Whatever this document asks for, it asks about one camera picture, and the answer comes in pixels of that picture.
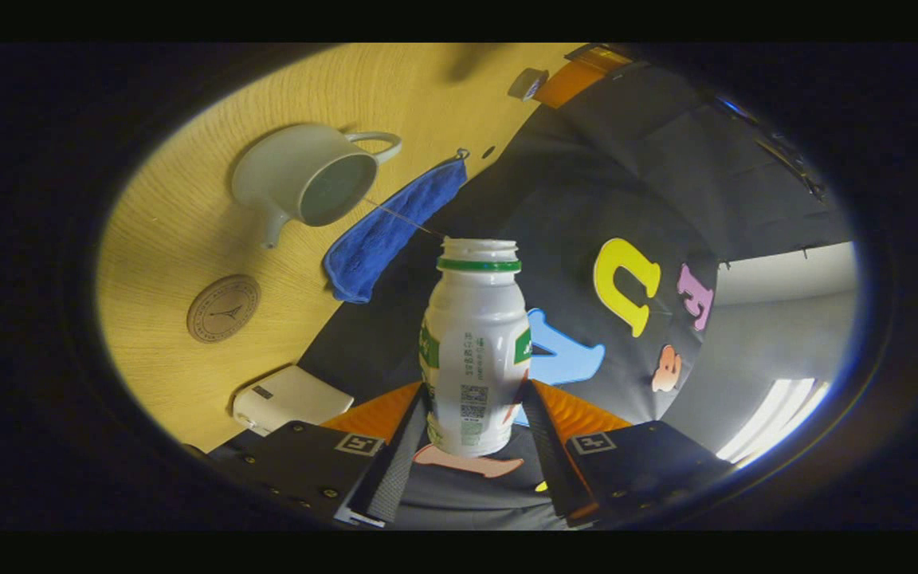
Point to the white plastic water bottle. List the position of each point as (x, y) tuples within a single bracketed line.
[(475, 351)]

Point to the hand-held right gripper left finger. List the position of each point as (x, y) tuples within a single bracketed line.
[(391, 470)]

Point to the round wooden coaster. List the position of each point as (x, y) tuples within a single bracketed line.
[(224, 309)]

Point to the white teacup lid blue pattern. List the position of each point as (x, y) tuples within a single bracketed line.
[(527, 84)]

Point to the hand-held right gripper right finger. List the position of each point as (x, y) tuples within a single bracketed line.
[(559, 470)]

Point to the blue towel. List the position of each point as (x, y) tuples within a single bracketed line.
[(383, 239)]

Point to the black backdrop cloth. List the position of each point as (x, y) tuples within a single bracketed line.
[(586, 183)]

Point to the white toaster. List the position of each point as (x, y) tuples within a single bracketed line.
[(292, 399)]

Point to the white ceramic teacup with spout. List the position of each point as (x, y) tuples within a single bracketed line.
[(276, 171)]

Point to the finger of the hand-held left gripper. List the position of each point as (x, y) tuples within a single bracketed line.
[(582, 76)]

